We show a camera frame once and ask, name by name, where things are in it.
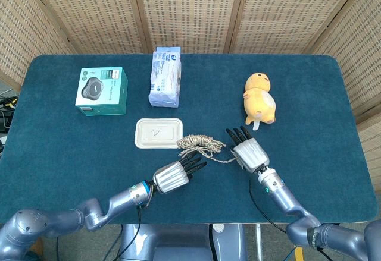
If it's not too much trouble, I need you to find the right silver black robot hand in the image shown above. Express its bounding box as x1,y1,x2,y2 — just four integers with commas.
225,126,271,175

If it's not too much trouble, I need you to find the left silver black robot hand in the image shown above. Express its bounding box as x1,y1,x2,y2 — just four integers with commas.
152,150,208,194

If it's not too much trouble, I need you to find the beige braided rope bundle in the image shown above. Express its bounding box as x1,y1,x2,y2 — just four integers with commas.
177,134,239,165

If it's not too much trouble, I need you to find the white rectangular lidded container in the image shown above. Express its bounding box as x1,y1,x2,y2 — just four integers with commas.
134,117,184,150

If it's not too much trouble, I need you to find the yellow plush toy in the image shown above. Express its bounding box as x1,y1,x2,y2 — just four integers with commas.
242,72,277,131

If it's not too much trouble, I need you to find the blue-grey robot torso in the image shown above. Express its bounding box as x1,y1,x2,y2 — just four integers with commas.
117,224,248,261

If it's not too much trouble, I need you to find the white metal table leg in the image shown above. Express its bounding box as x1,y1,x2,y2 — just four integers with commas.
254,224,265,261

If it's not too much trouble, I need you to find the blue felt table mat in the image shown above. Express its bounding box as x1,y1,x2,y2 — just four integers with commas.
0,54,379,225

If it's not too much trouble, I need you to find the blue white tissue pack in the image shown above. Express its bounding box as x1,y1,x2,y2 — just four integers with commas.
148,46,182,108

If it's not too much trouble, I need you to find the teal white product box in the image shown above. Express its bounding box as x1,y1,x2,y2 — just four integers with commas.
74,67,129,117

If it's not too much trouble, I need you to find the woven bamboo screen panel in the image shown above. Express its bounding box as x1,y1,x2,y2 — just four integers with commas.
0,0,77,94
308,0,381,125
227,0,368,55
130,0,248,54
355,118,381,193
23,0,151,55

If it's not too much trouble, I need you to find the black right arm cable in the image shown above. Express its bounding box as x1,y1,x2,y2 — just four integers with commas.
248,177,289,235

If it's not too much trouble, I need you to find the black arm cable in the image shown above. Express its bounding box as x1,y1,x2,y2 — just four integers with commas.
248,177,289,235
117,206,142,261

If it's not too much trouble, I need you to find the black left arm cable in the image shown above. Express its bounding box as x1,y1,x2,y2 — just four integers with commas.
117,206,142,261

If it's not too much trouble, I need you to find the black yellow cable clutter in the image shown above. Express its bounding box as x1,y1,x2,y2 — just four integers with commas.
0,93,19,134

